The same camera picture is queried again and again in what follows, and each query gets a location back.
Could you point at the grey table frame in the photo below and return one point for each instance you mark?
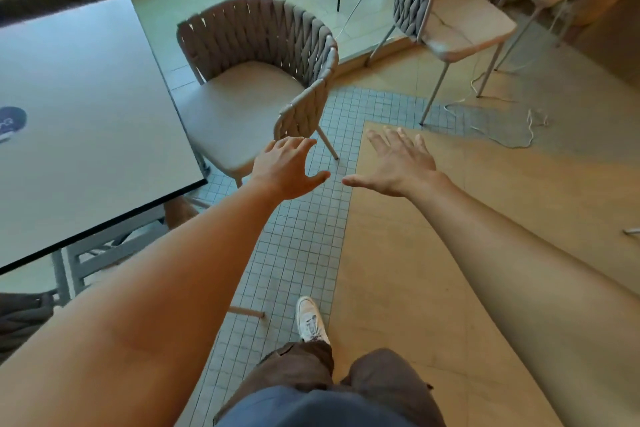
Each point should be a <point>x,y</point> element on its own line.
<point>112,254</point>

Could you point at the dark grey bag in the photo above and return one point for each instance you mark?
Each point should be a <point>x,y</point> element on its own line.
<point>25,321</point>

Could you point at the brown trousers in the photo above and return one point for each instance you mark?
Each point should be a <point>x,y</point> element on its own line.
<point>385,376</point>

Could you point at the person's left thumb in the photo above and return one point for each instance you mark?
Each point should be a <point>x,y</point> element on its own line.
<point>317,179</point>

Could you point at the grey woven armchair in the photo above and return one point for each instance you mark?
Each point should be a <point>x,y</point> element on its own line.
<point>460,21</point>
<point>240,101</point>

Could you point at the person's left hand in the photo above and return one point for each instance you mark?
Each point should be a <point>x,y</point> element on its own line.
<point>282,169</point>

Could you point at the wooden chair leg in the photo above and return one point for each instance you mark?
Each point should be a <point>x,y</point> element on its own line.
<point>247,312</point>

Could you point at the person's right hand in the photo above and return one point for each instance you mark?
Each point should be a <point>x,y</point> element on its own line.
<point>402,169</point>

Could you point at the person's right forearm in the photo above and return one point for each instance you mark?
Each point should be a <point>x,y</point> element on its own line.
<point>540,291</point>

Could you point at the white sneaker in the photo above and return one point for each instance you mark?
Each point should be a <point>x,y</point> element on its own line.
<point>311,319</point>

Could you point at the blue shirt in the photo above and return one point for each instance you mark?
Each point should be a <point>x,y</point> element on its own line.
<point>310,409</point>

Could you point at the person's right thumb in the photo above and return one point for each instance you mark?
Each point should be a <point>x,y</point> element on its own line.
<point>360,180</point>

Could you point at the person's left forearm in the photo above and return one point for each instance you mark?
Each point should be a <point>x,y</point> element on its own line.
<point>150,301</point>

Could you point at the person's right middle finger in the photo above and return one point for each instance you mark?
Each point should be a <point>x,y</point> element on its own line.
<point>391,136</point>

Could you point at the person's right little finger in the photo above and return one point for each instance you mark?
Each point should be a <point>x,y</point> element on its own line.
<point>421,142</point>

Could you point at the dark round coaster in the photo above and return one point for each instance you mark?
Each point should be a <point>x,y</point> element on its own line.
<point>12,122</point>

